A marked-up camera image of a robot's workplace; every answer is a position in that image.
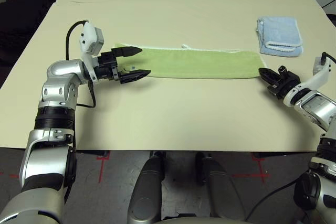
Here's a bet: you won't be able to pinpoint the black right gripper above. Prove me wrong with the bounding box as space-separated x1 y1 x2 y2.
258 65 301 100

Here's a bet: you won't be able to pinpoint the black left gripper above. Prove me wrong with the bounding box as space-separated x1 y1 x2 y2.
93 46 152 85

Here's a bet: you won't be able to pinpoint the green towel with white trim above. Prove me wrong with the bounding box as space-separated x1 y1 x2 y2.
113 42 268 79

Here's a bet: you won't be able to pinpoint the folded light blue towel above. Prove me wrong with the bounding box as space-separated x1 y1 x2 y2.
256 16 305 57

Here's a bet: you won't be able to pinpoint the black table base foot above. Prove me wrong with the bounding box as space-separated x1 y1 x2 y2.
253 152 320 159
76 150 111 156

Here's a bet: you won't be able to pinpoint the red floor tape cross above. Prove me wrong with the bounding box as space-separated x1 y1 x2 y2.
233 152 271 183

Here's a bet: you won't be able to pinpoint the red floor tape mark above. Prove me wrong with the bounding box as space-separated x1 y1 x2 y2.
96 151 111 182

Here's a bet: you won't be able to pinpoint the black foam floor mats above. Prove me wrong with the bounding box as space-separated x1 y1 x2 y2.
0 0 53 86

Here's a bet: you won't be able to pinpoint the grey right robot leg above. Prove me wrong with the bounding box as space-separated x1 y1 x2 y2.
195 152 246 224

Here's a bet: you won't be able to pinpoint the grey robot leg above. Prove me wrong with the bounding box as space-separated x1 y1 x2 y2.
195 152 246 224
128 152 165 224

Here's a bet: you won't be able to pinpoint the grey left robot leg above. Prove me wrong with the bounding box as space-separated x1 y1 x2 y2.
128 152 165 224

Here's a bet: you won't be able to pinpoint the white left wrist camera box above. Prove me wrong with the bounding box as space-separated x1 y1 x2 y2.
78 20 105 82

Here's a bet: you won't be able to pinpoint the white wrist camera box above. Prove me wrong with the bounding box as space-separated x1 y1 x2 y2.
285 56 332 108
78 20 105 82

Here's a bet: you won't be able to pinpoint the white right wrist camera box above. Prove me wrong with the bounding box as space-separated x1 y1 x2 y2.
285 56 332 108

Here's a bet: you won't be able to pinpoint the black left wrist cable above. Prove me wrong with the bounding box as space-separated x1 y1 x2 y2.
65 20 97 109

